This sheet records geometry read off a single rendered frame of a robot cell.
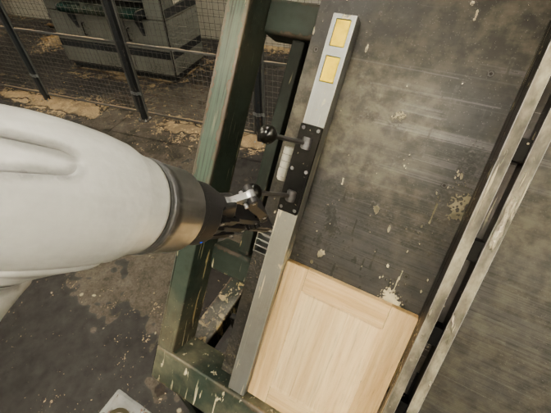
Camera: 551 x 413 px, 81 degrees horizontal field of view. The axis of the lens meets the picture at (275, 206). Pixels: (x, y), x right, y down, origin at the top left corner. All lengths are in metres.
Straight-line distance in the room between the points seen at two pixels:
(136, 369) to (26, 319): 0.81
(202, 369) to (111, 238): 0.83
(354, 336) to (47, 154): 0.72
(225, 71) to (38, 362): 1.98
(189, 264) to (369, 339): 0.49
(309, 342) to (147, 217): 0.66
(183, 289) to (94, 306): 1.50
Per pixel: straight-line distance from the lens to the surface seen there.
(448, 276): 0.69
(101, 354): 2.23
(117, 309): 2.33
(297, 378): 0.93
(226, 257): 0.94
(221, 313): 1.23
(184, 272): 0.93
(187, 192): 0.31
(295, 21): 0.86
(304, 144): 0.70
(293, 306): 0.83
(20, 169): 0.21
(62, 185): 0.22
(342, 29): 0.74
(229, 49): 0.82
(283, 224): 0.75
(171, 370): 1.11
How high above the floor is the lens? 1.88
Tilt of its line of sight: 45 degrees down
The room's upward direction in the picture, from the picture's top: straight up
